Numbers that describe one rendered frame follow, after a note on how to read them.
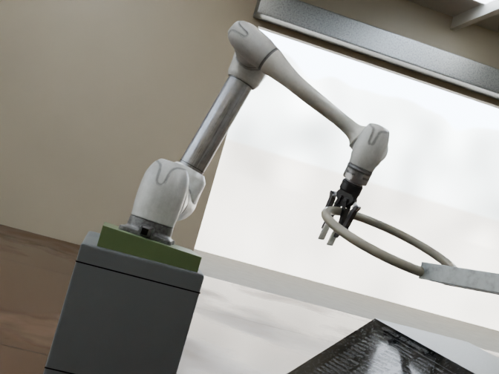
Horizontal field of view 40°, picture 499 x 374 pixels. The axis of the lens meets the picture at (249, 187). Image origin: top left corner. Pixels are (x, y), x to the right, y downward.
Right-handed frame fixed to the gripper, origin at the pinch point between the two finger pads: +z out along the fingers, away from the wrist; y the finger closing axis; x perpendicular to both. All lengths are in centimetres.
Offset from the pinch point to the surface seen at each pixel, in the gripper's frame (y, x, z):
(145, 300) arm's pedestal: -13, -57, 36
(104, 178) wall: -506, 270, 168
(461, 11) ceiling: -353, 563, -178
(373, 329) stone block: 39.5, -14.3, 13.1
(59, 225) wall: -510, 238, 235
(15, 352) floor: -132, -13, 139
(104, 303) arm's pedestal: -19, -67, 41
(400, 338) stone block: 51, -20, 8
